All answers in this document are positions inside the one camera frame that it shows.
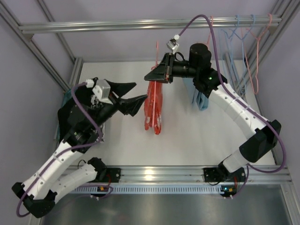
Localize teal laundry basket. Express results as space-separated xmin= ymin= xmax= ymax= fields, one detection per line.
xmin=54 ymin=89 xmax=72 ymax=142

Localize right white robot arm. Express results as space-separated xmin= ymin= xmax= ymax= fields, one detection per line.
xmin=144 ymin=44 xmax=281 ymax=182

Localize empty blue hanger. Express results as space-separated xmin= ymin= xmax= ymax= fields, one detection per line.
xmin=232 ymin=14 xmax=256 ymax=95

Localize empty pink hanger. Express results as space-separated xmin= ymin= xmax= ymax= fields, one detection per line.
xmin=246 ymin=13 xmax=273 ymax=95

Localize light blue trousers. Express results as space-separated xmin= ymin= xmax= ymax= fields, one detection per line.
xmin=182 ymin=78 xmax=209 ymax=111

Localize aluminium frame posts right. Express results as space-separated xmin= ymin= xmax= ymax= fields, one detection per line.
xmin=238 ymin=0 xmax=300 ymax=165

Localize aluminium frame posts left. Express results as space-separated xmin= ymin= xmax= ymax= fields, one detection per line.
xmin=0 ymin=0 xmax=83 ymax=91

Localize pink wire hanger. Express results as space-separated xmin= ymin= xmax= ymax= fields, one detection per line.
xmin=152 ymin=41 xmax=159 ymax=128

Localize orange white trousers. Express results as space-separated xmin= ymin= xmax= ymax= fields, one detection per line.
xmin=144 ymin=82 xmax=163 ymax=135

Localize aluminium frame posts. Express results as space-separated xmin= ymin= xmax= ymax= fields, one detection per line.
xmin=238 ymin=0 xmax=300 ymax=165
xmin=0 ymin=0 xmax=83 ymax=91

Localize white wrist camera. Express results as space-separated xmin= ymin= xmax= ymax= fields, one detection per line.
xmin=166 ymin=34 xmax=180 ymax=54
xmin=85 ymin=77 xmax=113 ymax=104

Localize black trousers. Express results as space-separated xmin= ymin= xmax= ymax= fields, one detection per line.
xmin=58 ymin=97 xmax=94 ymax=142

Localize aluminium hanging rail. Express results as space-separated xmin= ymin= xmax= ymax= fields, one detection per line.
xmin=18 ymin=15 xmax=282 ymax=34

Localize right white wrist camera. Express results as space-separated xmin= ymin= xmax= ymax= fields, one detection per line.
xmin=166 ymin=34 xmax=180 ymax=54

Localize pink hanger with blue trousers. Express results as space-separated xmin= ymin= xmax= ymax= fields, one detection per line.
xmin=205 ymin=15 xmax=214 ymax=48

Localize blue wire hanger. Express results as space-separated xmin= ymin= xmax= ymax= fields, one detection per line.
xmin=218 ymin=15 xmax=244 ymax=96

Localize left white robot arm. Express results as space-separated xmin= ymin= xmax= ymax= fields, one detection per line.
xmin=12 ymin=78 xmax=147 ymax=218

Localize grey slotted cable duct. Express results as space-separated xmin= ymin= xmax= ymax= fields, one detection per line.
xmin=70 ymin=186 xmax=225 ymax=195

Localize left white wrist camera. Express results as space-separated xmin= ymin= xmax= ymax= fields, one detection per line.
xmin=85 ymin=77 xmax=113 ymax=104

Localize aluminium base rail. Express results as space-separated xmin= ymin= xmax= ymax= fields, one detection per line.
xmin=63 ymin=165 xmax=293 ymax=185

